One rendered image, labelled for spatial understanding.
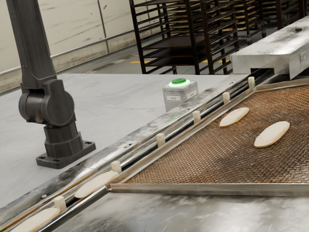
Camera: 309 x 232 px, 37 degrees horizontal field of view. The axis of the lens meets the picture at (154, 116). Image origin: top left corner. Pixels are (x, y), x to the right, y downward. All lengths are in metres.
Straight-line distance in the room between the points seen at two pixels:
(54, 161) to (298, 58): 0.73
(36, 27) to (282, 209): 0.66
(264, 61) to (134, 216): 0.82
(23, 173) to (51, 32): 5.40
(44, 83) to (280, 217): 0.63
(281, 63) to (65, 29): 5.42
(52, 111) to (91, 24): 5.94
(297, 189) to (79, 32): 6.29
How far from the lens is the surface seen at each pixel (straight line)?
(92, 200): 0.77
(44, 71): 1.00
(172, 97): 1.21
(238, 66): 1.36
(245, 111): 0.90
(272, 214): 0.50
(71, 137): 1.04
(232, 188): 0.57
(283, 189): 0.53
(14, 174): 1.07
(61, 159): 1.03
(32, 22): 0.99
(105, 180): 0.82
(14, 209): 0.81
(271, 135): 0.71
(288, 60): 1.30
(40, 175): 1.02
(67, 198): 0.82
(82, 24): 6.77
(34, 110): 1.01
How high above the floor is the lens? 1.20
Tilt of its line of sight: 18 degrees down
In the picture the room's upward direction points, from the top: 10 degrees counter-clockwise
